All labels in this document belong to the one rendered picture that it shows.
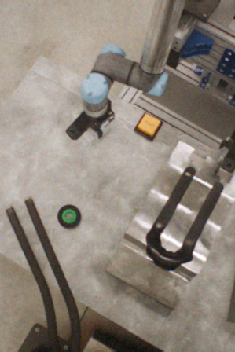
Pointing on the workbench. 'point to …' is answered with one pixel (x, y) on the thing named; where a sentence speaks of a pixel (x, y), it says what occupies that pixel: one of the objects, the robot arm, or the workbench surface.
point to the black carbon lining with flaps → (157, 254)
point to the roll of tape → (69, 220)
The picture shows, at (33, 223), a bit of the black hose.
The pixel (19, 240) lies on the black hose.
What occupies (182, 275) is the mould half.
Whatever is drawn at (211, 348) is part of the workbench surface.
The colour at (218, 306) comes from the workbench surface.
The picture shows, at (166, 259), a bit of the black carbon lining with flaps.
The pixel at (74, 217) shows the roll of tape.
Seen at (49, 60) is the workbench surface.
